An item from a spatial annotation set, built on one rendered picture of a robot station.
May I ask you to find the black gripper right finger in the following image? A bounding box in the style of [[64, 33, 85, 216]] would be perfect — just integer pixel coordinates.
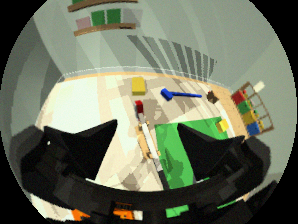
[[177, 123, 246, 183]]

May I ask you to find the green flat mat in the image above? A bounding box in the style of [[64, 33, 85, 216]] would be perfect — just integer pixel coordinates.
[[154, 116, 229, 217]]

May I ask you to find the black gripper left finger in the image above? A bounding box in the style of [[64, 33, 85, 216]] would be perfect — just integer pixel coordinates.
[[43, 119, 118, 181]]

